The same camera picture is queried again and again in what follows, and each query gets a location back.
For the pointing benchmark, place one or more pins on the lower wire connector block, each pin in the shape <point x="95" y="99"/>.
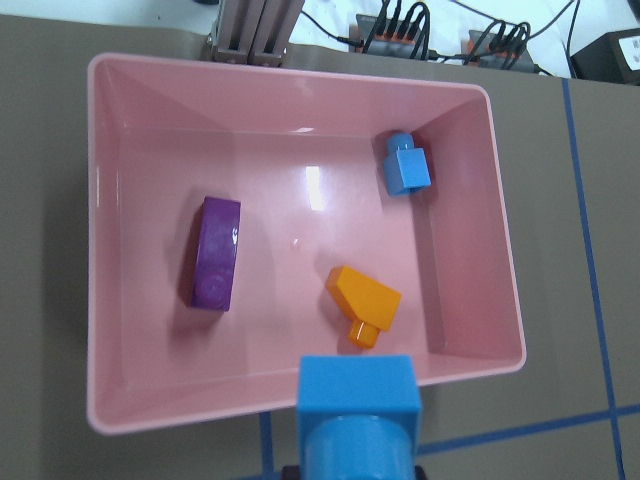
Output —
<point x="500" y="46"/>

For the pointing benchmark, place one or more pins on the long blue toy block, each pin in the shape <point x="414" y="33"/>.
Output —
<point x="358" y="417"/>

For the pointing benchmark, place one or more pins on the aluminium frame post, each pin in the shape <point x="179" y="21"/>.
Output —
<point x="253" y="32"/>

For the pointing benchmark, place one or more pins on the wire connector block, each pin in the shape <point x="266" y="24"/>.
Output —
<point x="393" y="32"/>
<point x="500" y="46"/>

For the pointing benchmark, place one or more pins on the pink plastic box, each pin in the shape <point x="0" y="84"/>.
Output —
<point x="303" y="153"/>

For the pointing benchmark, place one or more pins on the orange sloped toy block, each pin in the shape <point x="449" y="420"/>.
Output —
<point x="370" y="305"/>

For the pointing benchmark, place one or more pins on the purple toy block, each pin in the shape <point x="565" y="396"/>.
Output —
<point x="216" y="254"/>

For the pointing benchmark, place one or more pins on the upper wire connector block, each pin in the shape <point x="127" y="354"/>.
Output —
<point x="393" y="32"/>

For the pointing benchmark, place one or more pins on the small blue toy block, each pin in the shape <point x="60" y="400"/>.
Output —
<point x="405" y="166"/>

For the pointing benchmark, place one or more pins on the black box with label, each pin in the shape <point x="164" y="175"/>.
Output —
<point x="612" y="58"/>

